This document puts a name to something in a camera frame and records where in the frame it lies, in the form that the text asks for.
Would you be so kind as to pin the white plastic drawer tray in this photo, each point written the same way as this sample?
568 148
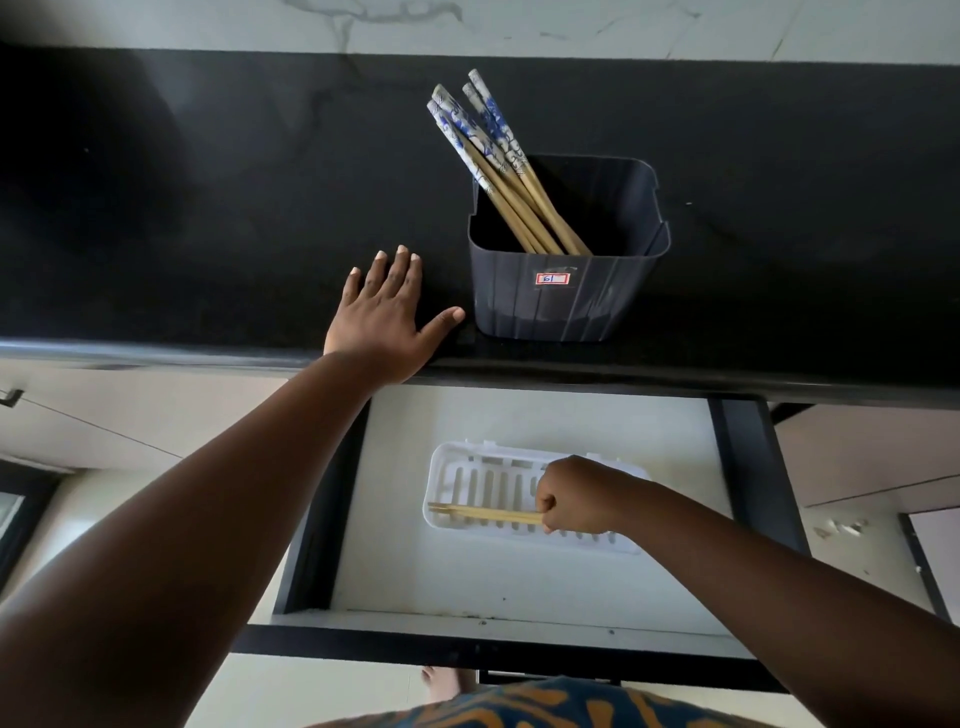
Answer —
450 459

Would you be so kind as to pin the bundle of patterned chopsticks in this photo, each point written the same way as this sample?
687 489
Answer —
510 187

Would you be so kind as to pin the white floor debris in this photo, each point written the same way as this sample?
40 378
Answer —
847 529

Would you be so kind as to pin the blue orange patterned garment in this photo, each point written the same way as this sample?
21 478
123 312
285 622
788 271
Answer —
525 709

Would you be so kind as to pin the person's bare foot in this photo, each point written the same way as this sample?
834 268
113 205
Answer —
446 682

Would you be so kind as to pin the dark grey plastic container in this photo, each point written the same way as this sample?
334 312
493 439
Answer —
525 307

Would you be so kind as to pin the person's left hand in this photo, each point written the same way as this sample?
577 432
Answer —
382 322

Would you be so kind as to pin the black framed panel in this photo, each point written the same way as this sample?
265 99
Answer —
37 487
941 555

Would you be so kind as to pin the person's left forearm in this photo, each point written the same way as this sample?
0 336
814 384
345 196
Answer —
187 562

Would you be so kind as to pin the person's right forearm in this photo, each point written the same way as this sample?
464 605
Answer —
787 600

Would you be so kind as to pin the beige cabinet door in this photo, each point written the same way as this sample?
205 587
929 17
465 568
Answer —
45 442
150 405
862 457

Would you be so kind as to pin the person's right hand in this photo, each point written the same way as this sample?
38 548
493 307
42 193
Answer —
589 495

